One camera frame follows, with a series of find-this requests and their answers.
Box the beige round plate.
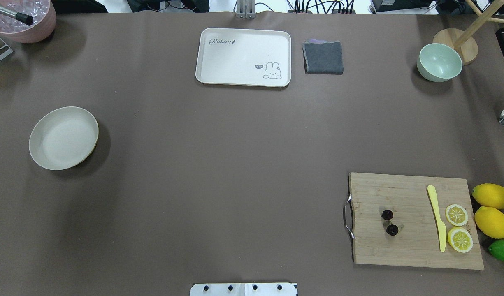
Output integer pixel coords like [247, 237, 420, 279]
[28, 106, 99, 171]

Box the yellow plastic knife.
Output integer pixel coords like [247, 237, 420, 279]
[427, 184, 447, 252]

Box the yellow lemon outer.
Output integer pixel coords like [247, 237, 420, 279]
[471, 183, 504, 210]

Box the grey folded cloth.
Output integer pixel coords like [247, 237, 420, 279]
[302, 39, 344, 75]

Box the wooden glass rack stand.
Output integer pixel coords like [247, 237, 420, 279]
[432, 0, 504, 65]

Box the mint green bowl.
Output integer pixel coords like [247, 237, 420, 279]
[416, 43, 464, 82]

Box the pink bowl with ice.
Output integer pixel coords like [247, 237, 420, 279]
[0, 0, 56, 43]

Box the black-tipped metal stirrer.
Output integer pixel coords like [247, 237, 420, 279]
[0, 5, 34, 26]

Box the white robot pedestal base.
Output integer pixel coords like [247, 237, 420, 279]
[189, 282, 298, 296]

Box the dark red cherry pair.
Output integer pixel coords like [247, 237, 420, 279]
[381, 210, 399, 236]

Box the green lime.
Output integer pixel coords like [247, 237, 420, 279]
[488, 239, 504, 262]

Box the wooden cutting board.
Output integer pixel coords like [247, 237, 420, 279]
[348, 172, 484, 271]

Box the lemon slice near lime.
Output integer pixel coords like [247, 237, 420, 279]
[447, 227, 473, 253]

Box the yellow lemon near lime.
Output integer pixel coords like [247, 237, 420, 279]
[474, 206, 504, 239]

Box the white rabbit tray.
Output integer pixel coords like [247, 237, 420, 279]
[195, 28, 292, 88]

